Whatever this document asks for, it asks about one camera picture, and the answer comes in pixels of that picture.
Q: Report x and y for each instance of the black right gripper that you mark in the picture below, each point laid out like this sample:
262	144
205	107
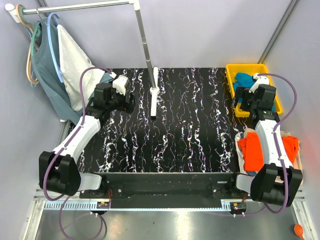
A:
244	93

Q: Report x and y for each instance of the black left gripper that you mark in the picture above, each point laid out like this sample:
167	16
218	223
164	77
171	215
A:
126	107

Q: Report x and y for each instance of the blue t-shirt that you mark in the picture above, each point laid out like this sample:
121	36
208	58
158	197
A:
244	80

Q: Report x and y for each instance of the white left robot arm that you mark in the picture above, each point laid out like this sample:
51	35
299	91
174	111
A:
58	171

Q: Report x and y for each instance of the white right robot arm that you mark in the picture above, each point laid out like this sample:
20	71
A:
278	181

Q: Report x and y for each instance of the yellow plastic bin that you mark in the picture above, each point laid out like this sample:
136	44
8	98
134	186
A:
232	69

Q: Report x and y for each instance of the orange folded t-shirt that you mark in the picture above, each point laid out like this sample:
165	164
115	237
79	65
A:
252	152

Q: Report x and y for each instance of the white hanging shirt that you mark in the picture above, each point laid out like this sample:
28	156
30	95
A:
73	61

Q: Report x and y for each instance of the white folded t-shirt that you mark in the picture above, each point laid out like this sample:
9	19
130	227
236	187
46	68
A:
240	155

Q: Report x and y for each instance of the wooden hanger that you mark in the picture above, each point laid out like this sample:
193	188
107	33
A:
30	29

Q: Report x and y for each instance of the grey-green hanging shirt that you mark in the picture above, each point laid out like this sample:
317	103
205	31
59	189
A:
45	72

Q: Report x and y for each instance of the beige folded t-shirt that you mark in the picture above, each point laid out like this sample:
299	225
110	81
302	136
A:
298	160

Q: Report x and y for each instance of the light blue hanger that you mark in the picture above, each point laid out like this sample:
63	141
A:
52	52

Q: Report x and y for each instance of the green hanger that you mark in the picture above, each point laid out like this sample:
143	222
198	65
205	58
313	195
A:
35	35

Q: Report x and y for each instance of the metal clothes rack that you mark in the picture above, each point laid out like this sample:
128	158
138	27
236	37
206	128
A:
153	71

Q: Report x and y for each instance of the orange rubber bulb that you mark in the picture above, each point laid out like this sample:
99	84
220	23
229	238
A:
299	231

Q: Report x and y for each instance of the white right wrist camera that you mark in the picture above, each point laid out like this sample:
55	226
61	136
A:
258	80

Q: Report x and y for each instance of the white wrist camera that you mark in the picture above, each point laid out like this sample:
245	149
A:
258	80
119	83

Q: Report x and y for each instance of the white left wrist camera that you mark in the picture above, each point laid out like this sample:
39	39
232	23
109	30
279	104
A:
119	83

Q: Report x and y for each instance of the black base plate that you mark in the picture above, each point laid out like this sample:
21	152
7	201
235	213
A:
168	191

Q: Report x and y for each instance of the aluminium corner rail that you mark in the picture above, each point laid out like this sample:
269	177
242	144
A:
278	30

